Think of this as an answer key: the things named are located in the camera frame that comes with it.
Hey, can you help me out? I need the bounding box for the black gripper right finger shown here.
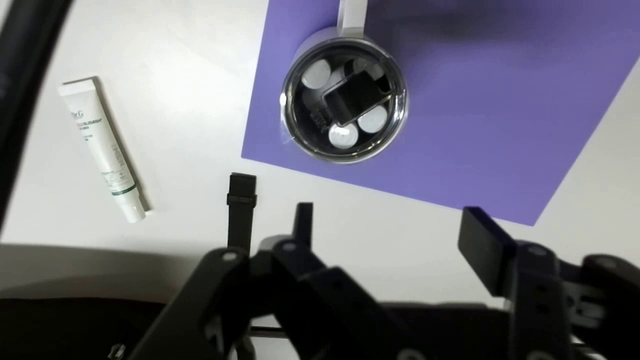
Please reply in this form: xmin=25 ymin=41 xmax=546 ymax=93
xmin=456 ymin=205 xmax=640 ymax=360

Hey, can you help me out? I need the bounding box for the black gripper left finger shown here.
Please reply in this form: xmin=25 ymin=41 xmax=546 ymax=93
xmin=125 ymin=171 xmax=428 ymax=360

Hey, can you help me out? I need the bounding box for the white mug flask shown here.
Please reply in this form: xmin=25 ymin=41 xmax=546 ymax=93
xmin=277 ymin=0 xmax=412 ymax=167

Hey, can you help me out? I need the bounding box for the purple mat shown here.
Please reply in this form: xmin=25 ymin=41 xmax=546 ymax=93
xmin=240 ymin=0 xmax=640 ymax=228

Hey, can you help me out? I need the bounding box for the white cream tube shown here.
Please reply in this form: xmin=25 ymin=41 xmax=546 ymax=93
xmin=55 ymin=75 xmax=153 ymax=226

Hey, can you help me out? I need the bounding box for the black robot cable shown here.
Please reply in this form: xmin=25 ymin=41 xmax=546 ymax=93
xmin=0 ymin=0 xmax=75 ymax=232

